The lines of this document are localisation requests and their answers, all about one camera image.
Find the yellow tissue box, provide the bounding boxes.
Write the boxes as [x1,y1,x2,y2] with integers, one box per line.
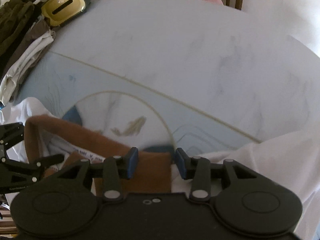
[41,0,87,27]

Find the pile of folded clothes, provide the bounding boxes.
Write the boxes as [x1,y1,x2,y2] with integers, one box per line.
[1,0,55,106]

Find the white polo shirt brown collar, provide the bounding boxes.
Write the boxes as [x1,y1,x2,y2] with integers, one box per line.
[1,98,319,239]

